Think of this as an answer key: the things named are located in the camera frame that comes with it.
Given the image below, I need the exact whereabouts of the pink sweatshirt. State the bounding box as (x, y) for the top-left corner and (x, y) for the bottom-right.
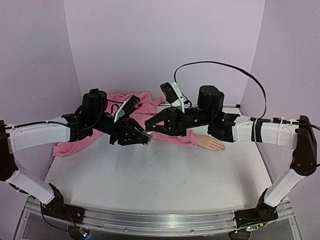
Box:
(52, 92), (196, 157)

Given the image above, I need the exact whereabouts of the right black cable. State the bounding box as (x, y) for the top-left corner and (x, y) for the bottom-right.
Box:
(174, 61), (267, 120)

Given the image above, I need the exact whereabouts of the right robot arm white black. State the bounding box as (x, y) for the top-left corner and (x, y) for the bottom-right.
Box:
(145, 82), (318, 232)

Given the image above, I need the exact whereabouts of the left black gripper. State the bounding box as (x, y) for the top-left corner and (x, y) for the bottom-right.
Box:
(91, 113), (151, 146)

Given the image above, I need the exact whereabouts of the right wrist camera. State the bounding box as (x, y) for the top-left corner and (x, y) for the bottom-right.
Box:
(160, 82), (188, 113)

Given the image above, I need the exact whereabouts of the mannequin hand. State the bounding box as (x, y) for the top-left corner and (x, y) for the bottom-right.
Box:
(195, 134), (226, 152)

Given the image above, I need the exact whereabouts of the nail polish bottle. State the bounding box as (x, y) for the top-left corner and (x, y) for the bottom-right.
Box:
(143, 132), (153, 146)

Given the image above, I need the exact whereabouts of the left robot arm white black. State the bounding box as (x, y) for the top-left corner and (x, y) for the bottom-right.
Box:
(0, 88), (152, 219)

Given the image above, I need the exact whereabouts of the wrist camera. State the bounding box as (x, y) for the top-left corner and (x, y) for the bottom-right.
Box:
(160, 82), (188, 113)
(114, 95), (140, 123)

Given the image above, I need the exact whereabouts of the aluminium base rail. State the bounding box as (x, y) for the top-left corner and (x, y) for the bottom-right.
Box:
(26, 198), (294, 237)

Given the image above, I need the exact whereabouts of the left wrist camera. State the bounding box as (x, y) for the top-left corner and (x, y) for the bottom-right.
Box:
(114, 95), (140, 123)

